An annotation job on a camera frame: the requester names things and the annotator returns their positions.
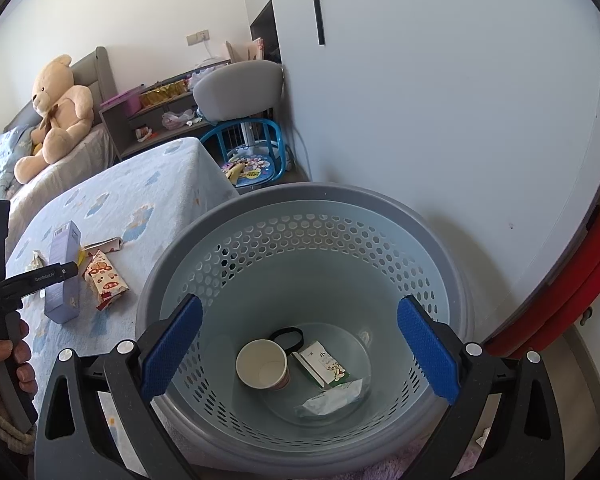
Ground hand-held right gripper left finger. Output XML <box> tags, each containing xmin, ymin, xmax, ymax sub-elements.
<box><xmin>32</xmin><ymin>294</ymin><xmax>204</xmax><ymax>480</ymax></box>

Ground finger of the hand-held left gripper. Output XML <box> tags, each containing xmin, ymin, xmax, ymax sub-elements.
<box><xmin>10</xmin><ymin>261</ymin><xmax>79</xmax><ymax>301</ymax></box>
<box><xmin>0</xmin><ymin>199</ymin><xmax>12</xmax><ymax>282</ymax></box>

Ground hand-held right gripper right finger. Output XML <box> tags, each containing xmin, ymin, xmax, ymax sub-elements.
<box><xmin>397</xmin><ymin>295</ymin><xmax>566</xmax><ymax>480</ymax></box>

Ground purple cardboard box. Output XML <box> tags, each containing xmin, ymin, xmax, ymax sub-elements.
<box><xmin>44</xmin><ymin>221</ymin><xmax>83</xmax><ymax>324</ymax></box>

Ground red paper cup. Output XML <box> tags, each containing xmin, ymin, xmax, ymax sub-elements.
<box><xmin>235</xmin><ymin>339</ymin><xmax>291</xmax><ymax>391</ymax></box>

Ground white milk carton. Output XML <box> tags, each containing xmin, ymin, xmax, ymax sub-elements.
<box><xmin>292</xmin><ymin>341</ymin><xmax>351</xmax><ymax>390</ymax></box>

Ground light blue wet wipes packet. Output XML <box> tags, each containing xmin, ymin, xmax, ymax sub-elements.
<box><xmin>295</xmin><ymin>379</ymin><xmax>365</xmax><ymax>418</ymax></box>

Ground black band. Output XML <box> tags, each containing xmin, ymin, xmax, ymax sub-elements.
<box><xmin>268</xmin><ymin>327</ymin><xmax>306</xmax><ymax>357</ymax></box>

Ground grey perforated plastic basket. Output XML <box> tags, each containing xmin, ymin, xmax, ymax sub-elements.
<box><xmin>135</xmin><ymin>182</ymin><xmax>476</xmax><ymax>471</ymax></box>

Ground red patterned snack packet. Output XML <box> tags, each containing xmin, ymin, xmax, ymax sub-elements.
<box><xmin>82</xmin><ymin>250</ymin><xmax>130</xmax><ymax>312</ymax></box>

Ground blue patterned pillow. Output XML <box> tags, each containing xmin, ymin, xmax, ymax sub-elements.
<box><xmin>0</xmin><ymin>125</ymin><xmax>36</xmax><ymax>201</ymax></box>

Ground bed with patterned cover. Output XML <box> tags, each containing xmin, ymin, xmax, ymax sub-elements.
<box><xmin>0</xmin><ymin>125</ymin><xmax>116</xmax><ymax>241</ymax></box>

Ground light blue printed blanket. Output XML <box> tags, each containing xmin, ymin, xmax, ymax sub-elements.
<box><xmin>2</xmin><ymin>137</ymin><xmax>241</xmax><ymax>461</ymax></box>

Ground large beige teddy bear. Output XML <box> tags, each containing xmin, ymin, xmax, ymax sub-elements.
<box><xmin>14</xmin><ymin>54</ymin><xmax>95</xmax><ymax>184</ymax></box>

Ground grey shelf unit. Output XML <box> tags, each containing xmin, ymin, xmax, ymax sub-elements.
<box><xmin>99</xmin><ymin>60</ymin><xmax>231</xmax><ymax>161</ymax></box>

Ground pink storage box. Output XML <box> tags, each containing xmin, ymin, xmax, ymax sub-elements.
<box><xmin>99</xmin><ymin>85</ymin><xmax>143</xmax><ymax>117</ymax></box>

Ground grey bed headboard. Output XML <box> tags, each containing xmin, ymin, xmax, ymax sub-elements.
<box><xmin>4</xmin><ymin>46</ymin><xmax>112</xmax><ymax>133</ymax></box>

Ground white plastic bag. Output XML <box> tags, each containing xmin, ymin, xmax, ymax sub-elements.
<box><xmin>161</xmin><ymin>109</ymin><xmax>196</xmax><ymax>130</ymax></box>

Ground gold foil packages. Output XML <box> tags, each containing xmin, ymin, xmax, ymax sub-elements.
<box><xmin>140</xmin><ymin>80</ymin><xmax>193</xmax><ymax>107</ymax></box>

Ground blue plastic stool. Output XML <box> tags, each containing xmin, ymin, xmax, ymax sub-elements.
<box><xmin>199</xmin><ymin>117</ymin><xmax>287</xmax><ymax>192</ymax></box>

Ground clear plastic bag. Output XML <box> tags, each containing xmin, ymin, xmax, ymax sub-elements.
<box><xmin>187</xmin><ymin>62</ymin><xmax>226</xmax><ymax>91</ymax></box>

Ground grey padded chair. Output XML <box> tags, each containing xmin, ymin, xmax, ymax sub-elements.
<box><xmin>192</xmin><ymin>60</ymin><xmax>286</xmax><ymax>123</ymax></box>

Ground white wardrobe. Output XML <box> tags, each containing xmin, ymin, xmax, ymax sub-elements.
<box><xmin>245</xmin><ymin>0</ymin><xmax>600</xmax><ymax>311</ymax></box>

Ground beige braided cord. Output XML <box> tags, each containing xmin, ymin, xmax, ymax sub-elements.
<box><xmin>0</xmin><ymin>399</ymin><xmax>33</xmax><ymax>453</ymax></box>

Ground red curved plastic frame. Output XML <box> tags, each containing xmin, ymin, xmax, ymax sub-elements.
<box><xmin>484</xmin><ymin>170</ymin><xmax>600</xmax><ymax>361</ymax></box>

